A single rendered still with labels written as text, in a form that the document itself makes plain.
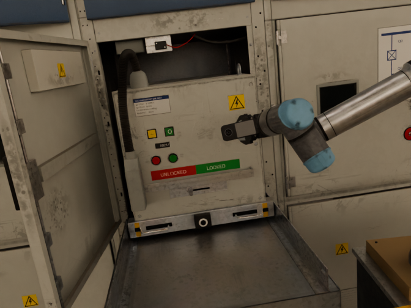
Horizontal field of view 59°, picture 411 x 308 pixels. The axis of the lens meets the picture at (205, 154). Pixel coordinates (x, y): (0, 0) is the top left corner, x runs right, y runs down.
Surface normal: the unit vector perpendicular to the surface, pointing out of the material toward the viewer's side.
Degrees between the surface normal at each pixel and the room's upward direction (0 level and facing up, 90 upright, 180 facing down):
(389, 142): 90
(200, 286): 0
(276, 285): 0
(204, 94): 90
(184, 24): 90
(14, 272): 90
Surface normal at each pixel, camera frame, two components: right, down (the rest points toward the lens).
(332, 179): 0.13, 0.23
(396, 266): -0.11, -0.96
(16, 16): 0.48, 0.16
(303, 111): 0.31, -0.07
